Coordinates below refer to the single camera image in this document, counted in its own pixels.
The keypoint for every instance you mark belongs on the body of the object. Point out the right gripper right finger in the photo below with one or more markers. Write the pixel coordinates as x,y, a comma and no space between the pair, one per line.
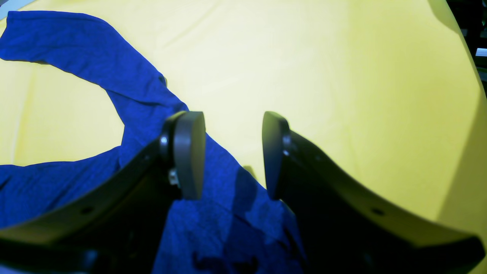
345,228

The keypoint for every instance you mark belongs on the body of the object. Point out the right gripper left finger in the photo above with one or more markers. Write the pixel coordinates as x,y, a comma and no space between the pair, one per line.
117,227

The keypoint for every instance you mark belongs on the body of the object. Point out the yellow table cloth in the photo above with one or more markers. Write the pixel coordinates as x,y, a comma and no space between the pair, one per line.
387,88

